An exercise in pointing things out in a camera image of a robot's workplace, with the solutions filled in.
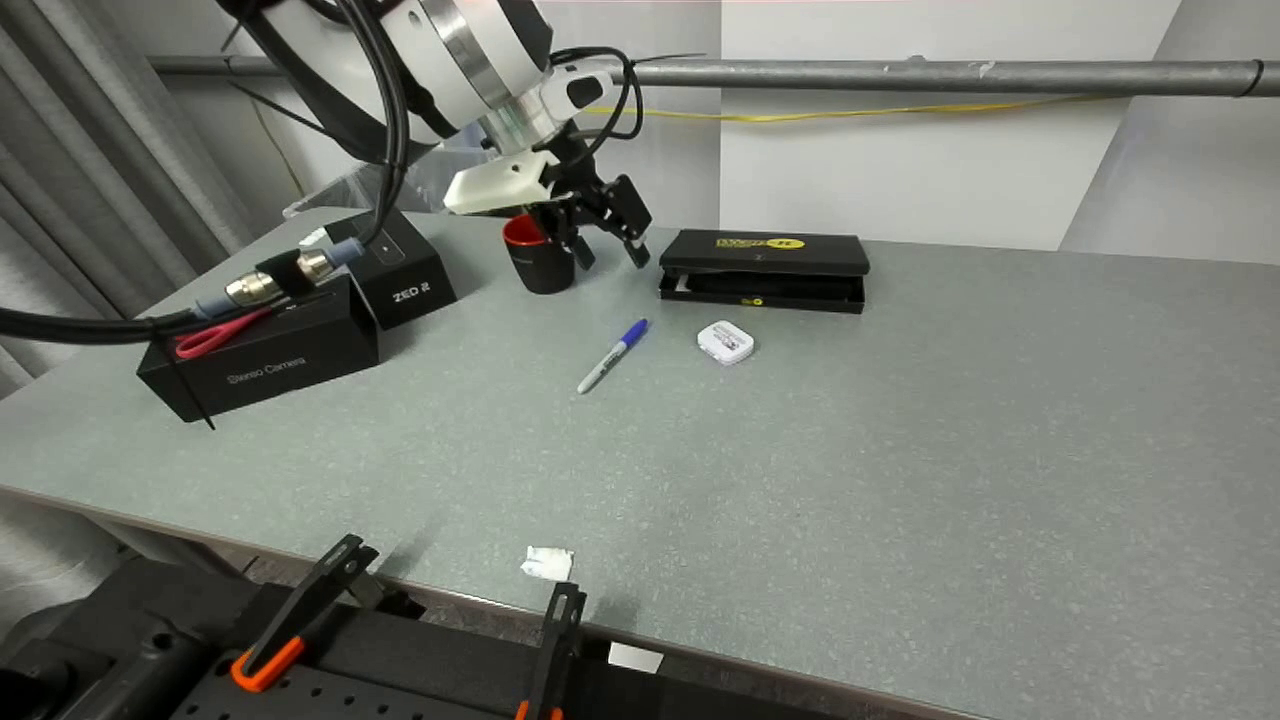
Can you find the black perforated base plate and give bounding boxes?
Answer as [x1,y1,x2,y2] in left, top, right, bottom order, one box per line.
[0,553,922,720]

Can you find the white tape piece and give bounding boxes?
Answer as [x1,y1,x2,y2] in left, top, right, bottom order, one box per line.
[520,545,576,582]

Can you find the grey metal pipe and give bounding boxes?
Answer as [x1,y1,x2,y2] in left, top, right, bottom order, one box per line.
[149,50,1280,99]

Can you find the orange black clamp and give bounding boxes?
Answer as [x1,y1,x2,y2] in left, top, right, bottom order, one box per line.
[510,580,590,720]
[224,531,382,694]

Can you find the white label sticker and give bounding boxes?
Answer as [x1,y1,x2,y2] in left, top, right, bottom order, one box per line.
[602,639,668,677]

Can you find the long black box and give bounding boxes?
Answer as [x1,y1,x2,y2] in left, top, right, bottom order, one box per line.
[135,271,382,422]

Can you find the grey curtain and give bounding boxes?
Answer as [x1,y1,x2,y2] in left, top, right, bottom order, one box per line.
[0,0,249,404]

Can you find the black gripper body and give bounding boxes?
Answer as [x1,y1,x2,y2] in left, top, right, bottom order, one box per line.
[532,126,641,246]

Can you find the blue pen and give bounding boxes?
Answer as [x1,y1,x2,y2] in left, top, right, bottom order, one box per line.
[571,315,657,400]

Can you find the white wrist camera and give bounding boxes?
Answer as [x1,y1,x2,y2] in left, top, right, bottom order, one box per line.
[438,147,568,218]

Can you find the red and black mug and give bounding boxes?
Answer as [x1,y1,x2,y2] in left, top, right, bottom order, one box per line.
[499,211,578,294]

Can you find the flat black box yellow label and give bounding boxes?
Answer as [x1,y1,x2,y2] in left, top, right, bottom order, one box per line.
[657,228,871,315]

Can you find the small white box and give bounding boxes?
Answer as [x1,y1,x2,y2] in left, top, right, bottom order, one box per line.
[691,315,758,367]

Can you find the red scissors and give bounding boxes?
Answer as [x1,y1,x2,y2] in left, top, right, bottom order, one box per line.
[169,305,289,367]

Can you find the small black box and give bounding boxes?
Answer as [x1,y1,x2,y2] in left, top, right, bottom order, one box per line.
[347,211,458,332]

